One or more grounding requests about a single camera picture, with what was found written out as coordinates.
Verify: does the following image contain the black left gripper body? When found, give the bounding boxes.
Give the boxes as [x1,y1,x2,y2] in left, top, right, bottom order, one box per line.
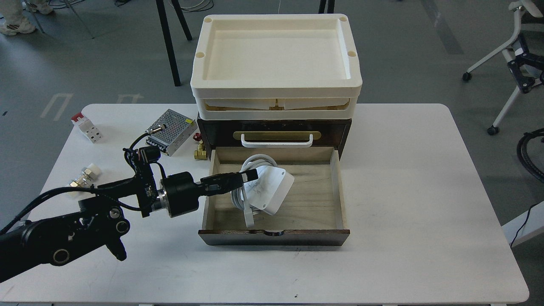
[163,172,212,218]

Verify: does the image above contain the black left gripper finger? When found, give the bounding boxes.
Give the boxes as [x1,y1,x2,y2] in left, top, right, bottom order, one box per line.
[201,169,259,187]
[204,183,243,196]

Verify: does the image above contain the white charger with cable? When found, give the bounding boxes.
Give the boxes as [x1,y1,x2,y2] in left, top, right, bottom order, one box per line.
[230,154,294,228]

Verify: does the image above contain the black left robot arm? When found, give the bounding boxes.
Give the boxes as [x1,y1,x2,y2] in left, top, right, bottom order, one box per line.
[1,169,258,281]

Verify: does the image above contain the dark wooden cabinet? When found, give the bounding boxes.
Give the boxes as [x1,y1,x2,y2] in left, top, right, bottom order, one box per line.
[197,118,352,164]

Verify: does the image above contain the metal mesh power supply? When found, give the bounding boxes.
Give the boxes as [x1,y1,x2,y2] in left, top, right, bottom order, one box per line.
[146,109,198,156]

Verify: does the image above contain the open wooden drawer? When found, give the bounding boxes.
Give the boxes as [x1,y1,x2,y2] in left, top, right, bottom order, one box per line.
[198,147,350,246]

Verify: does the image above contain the white capped metal fitting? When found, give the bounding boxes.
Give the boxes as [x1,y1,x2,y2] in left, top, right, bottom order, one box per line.
[68,163,102,188]

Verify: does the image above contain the cream plastic stacked tray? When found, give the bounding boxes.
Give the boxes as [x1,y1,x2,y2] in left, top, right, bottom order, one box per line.
[190,14,362,120]

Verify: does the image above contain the red white terminal block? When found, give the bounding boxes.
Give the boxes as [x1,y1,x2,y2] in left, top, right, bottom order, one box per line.
[71,112,102,143]

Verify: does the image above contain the black table leg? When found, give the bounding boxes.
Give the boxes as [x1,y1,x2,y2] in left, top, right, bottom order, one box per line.
[155,0,193,87]

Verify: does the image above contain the white shoe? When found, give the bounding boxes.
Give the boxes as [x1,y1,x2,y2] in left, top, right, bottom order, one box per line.
[0,16,36,36]

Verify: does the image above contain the white office chair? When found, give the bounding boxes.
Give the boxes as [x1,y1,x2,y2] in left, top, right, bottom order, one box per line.
[462,0,544,136]

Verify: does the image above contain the white cabinet handle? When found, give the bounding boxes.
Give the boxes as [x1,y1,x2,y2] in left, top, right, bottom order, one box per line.
[241,133,314,148]

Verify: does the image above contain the brass valve red handle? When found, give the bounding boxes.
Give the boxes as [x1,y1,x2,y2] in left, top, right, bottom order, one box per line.
[193,133,208,160]

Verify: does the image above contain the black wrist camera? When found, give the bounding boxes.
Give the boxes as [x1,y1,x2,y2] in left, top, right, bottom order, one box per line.
[123,124,167,173]

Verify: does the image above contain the black corrugated cable conduit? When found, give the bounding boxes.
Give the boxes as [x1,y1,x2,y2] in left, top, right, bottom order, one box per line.
[516,130,544,183]

